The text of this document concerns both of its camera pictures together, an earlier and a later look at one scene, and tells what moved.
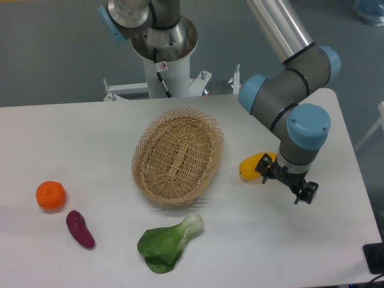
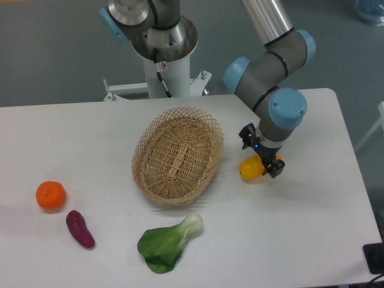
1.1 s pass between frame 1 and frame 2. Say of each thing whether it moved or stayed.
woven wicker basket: stayed
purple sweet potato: stayed
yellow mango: stayed
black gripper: moved
